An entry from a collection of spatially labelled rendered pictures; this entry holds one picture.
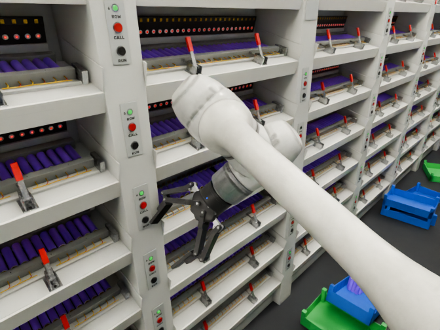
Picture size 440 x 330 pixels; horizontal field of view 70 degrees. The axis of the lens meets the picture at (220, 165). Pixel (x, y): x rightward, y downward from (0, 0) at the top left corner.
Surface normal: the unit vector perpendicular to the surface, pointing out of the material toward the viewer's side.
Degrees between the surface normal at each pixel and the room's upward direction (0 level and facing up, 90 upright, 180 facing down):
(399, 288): 43
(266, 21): 90
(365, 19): 90
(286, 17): 90
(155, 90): 105
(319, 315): 0
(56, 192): 15
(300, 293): 0
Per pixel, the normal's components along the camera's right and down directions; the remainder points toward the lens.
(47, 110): 0.68, 0.51
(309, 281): -0.02, -0.91
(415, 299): -0.69, -0.64
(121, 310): 0.16, -0.81
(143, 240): 0.70, 0.28
